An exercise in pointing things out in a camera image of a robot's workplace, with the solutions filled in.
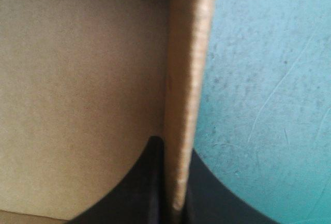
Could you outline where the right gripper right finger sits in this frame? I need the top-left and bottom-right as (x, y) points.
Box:
(182, 148), (282, 224)

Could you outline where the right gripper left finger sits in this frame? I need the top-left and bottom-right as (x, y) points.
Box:
(65, 136), (173, 224)

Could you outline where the brown cardboard box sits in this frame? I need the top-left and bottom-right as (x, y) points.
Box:
(0, 0), (221, 221)

